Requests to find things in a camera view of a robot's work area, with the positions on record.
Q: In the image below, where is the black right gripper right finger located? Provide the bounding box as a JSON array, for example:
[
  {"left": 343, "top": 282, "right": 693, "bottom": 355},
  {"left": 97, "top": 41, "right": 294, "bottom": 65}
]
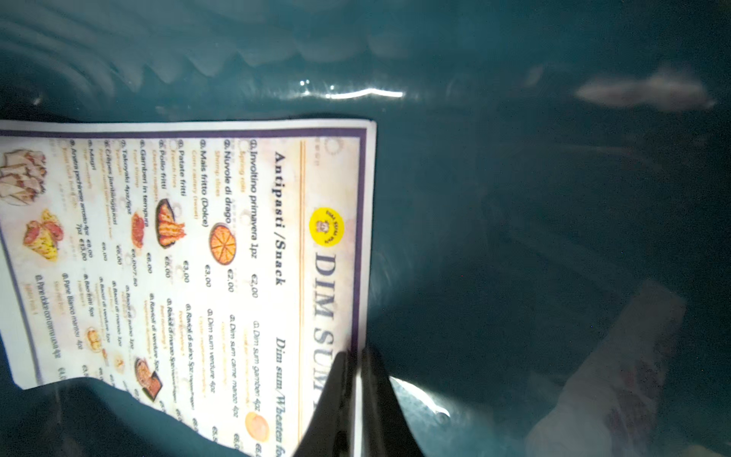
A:
[{"left": 362, "top": 346, "right": 425, "bottom": 457}]

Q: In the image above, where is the new Dim Sum Inn menu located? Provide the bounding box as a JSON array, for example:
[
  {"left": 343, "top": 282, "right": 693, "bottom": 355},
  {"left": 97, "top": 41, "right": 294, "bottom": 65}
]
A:
[{"left": 1, "top": 119, "right": 377, "bottom": 456}]

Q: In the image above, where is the teal plastic tray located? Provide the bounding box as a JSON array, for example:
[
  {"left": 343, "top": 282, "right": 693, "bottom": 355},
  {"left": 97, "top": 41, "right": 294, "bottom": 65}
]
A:
[{"left": 1, "top": 1, "right": 730, "bottom": 456}]

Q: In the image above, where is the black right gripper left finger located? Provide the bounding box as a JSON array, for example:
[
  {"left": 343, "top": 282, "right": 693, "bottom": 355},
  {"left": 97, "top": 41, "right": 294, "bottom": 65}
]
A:
[{"left": 293, "top": 352, "right": 355, "bottom": 457}]

